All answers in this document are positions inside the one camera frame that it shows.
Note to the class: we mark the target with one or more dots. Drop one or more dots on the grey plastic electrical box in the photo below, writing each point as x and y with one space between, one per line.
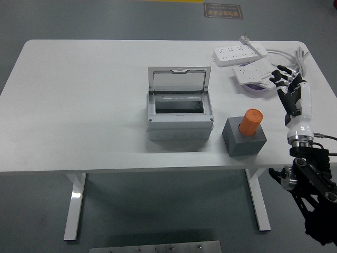
179 126

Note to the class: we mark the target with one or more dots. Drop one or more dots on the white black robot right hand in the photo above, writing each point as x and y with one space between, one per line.
302 126

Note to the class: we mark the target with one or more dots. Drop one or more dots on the grey block battery holder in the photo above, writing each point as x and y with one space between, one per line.
245 147

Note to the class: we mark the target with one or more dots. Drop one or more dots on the wide white power strip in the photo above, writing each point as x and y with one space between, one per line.
229 56

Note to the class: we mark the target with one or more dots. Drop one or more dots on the brown floor sign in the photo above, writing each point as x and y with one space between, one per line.
223 11

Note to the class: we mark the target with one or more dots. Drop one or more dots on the narrow white power strip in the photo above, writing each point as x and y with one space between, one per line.
259 49

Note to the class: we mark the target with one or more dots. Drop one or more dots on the white table leg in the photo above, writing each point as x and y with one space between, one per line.
259 200
73 205

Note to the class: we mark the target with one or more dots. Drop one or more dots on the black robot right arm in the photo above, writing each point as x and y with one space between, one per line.
310 153

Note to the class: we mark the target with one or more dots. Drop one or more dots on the white power plug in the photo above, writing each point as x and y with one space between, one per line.
245 39

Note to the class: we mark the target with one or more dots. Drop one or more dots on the smoked transparent box lid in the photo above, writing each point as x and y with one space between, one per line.
179 79

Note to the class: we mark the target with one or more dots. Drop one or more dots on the white socket panel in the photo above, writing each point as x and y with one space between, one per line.
250 72
267 85

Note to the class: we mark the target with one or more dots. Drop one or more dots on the orange cylindrical battery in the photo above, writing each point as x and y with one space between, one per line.
250 121

